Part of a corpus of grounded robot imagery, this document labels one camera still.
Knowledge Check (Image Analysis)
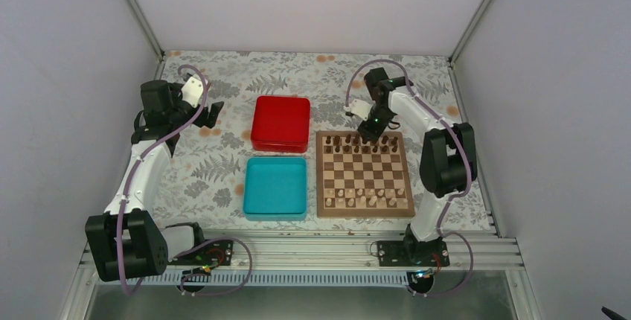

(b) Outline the red square tin lid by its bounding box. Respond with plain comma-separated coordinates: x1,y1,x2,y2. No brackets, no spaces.
251,95,311,153

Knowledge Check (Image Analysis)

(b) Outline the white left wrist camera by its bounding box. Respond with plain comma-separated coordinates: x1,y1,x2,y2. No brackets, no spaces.
181,76,205,108

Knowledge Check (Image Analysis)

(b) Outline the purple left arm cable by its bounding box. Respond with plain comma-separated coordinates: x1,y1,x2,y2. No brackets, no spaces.
109,64,253,304

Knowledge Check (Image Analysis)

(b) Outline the aluminium front rail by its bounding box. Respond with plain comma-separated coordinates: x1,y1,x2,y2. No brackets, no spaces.
78,231,524,287

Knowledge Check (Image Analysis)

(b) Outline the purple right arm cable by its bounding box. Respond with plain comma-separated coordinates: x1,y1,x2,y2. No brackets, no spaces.
345,59,476,299

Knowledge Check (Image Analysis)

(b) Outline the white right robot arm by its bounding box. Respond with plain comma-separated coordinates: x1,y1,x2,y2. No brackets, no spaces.
349,68,477,266

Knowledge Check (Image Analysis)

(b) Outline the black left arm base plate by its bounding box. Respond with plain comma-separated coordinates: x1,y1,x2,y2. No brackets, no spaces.
169,240,234,268

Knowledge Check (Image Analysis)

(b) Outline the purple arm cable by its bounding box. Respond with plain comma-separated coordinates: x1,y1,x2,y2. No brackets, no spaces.
109,64,253,304
345,59,476,299

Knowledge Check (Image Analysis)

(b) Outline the blue plastic tray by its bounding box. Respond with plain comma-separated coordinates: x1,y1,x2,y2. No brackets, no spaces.
243,156,308,222

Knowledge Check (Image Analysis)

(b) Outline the wooden chessboard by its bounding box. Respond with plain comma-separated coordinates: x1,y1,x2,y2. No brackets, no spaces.
315,131,416,219

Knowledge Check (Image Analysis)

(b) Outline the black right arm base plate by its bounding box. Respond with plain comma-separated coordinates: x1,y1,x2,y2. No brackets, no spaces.
377,238,450,267

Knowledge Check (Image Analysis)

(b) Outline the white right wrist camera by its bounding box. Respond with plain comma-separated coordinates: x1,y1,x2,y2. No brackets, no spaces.
344,99,373,121

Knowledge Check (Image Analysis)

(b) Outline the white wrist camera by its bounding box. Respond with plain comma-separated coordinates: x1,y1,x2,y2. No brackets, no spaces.
181,76,205,108
344,99,373,121

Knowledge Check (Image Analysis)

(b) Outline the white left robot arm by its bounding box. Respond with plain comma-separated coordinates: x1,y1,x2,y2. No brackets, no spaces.
85,74,223,282

